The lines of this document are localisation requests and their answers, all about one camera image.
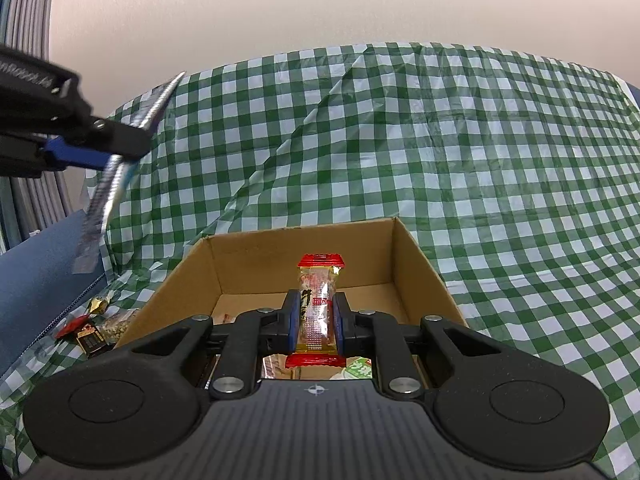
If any black cracker packet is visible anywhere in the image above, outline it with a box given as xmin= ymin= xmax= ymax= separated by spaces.
xmin=75 ymin=324 xmax=112 ymax=359

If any green white checkered cloth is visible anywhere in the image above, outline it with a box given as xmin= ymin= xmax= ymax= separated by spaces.
xmin=1 ymin=44 xmax=639 ymax=479

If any small red foil packet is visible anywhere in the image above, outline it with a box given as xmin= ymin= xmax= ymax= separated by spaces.
xmin=55 ymin=315 xmax=89 ymax=340

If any green label pastry packet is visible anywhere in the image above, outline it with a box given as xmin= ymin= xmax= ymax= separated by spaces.
xmin=331 ymin=356 xmax=372 ymax=380

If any small red sausage snack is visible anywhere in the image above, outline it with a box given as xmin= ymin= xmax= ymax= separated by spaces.
xmin=285 ymin=252 xmax=346 ymax=368

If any gold foil snack packet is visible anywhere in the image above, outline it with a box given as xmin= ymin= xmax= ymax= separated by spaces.
xmin=87 ymin=297 xmax=111 ymax=316

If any long silver snack packet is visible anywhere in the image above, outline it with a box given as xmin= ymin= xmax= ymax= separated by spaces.
xmin=72 ymin=72 xmax=186 ymax=274

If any clear bag of nuts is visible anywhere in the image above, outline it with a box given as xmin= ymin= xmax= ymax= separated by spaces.
xmin=98 ymin=310 xmax=138 ymax=344

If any brown cardboard box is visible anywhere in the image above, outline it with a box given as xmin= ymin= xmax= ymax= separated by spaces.
xmin=115 ymin=219 xmax=463 ymax=399

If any grey curtain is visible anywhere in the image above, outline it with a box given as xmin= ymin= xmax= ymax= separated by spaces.
xmin=1 ymin=0 xmax=78 ymax=252

